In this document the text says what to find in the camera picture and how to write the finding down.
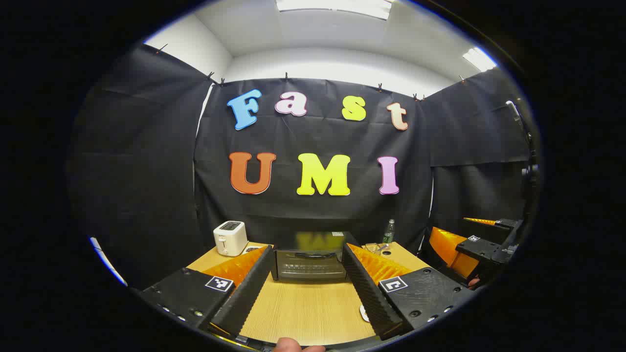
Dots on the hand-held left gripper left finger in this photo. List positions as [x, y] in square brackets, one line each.
[247, 293]

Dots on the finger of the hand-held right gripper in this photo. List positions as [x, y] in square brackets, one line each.
[506, 224]
[484, 249]

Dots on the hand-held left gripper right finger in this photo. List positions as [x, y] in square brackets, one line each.
[367, 293]

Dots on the black electric oven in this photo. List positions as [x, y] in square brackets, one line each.
[309, 264]

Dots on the white divided snack dish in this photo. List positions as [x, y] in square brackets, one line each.
[253, 249]

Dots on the glass container with spoon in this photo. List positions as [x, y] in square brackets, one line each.
[374, 248]

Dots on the white toaster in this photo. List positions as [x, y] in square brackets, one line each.
[230, 238]

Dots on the clear plastic bottle green label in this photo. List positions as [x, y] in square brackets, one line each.
[389, 233]

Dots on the ceiling light panel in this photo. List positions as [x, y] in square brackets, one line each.
[479, 58]
[335, 6]

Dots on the black backdrop cloth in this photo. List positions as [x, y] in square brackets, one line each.
[146, 171]

